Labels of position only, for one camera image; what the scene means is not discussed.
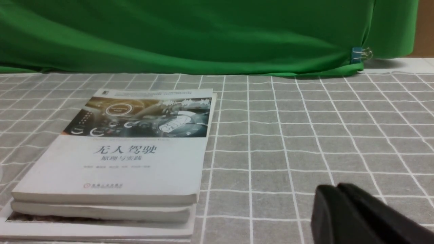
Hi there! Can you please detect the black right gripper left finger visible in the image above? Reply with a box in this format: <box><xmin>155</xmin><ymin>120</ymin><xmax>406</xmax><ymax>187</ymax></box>
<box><xmin>311</xmin><ymin>185</ymin><xmax>378</xmax><ymax>244</ymax></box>

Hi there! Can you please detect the white middle book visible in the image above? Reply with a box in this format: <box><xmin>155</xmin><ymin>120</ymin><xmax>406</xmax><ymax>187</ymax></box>
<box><xmin>10</xmin><ymin>200</ymin><xmax>196</xmax><ymax>223</ymax></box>

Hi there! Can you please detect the blue binder clip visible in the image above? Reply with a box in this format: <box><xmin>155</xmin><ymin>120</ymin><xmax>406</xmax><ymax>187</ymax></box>
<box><xmin>350</xmin><ymin>47</ymin><xmax>373</xmax><ymax>64</ymax></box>

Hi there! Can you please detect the green backdrop cloth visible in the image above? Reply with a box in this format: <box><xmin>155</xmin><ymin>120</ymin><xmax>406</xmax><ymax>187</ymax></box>
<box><xmin>0</xmin><ymin>0</ymin><xmax>419</xmax><ymax>76</ymax></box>

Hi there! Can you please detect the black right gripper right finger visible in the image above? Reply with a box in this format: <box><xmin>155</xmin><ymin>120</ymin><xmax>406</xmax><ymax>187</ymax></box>
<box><xmin>337</xmin><ymin>183</ymin><xmax>434</xmax><ymax>244</ymax></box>

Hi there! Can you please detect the bottom magazine book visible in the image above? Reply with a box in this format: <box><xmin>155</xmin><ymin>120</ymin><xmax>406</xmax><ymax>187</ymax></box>
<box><xmin>1</xmin><ymin>203</ymin><xmax>196</xmax><ymax>244</ymax></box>

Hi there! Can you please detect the white self-driving textbook top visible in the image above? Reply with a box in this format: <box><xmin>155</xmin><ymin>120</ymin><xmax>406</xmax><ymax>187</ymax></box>
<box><xmin>12</xmin><ymin>89</ymin><xmax>216</xmax><ymax>205</ymax></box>

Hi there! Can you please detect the grey checked tablecloth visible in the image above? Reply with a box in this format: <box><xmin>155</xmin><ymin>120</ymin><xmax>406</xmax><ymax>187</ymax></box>
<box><xmin>1</xmin><ymin>73</ymin><xmax>434</xmax><ymax>244</ymax></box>

